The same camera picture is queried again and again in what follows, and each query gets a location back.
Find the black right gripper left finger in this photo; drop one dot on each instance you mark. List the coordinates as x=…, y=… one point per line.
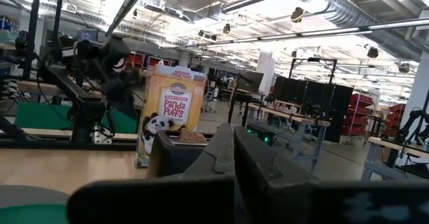
x=214, y=170

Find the wooden workbench with items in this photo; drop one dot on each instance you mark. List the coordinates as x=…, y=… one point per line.
x=295, y=117

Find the black table frame rail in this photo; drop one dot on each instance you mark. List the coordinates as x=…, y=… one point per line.
x=40, y=144

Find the black overhead beam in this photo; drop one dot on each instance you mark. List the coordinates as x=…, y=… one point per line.
x=129, y=6

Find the black gantry frame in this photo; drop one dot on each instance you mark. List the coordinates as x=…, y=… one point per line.
x=313, y=59

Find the Panda Puffs cereal box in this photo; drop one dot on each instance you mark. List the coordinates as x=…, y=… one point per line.
x=174, y=106

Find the long ceiling light bar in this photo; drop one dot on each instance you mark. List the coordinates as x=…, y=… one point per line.
x=318, y=33

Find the white column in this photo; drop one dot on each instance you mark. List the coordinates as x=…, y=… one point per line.
x=266, y=73
x=419, y=93

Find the dark monitor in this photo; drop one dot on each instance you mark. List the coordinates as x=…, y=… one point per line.
x=251, y=81

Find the white metal bracket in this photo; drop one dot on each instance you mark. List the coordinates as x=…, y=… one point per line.
x=100, y=137

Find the green panel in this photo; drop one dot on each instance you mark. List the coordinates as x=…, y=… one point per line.
x=40, y=116

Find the spiral ventilation duct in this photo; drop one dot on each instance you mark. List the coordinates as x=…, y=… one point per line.
x=355, y=16

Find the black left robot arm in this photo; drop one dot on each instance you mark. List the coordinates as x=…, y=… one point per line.
x=85, y=110

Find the black partition screen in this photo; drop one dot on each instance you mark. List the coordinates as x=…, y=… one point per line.
x=315, y=96

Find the green bowl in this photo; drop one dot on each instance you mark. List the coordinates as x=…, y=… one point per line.
x=30, y=214

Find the red bin rack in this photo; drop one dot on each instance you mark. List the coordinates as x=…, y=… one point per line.
x=358, y=116
x=395, y=120

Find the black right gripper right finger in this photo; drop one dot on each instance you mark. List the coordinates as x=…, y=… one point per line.
x=261, y=183

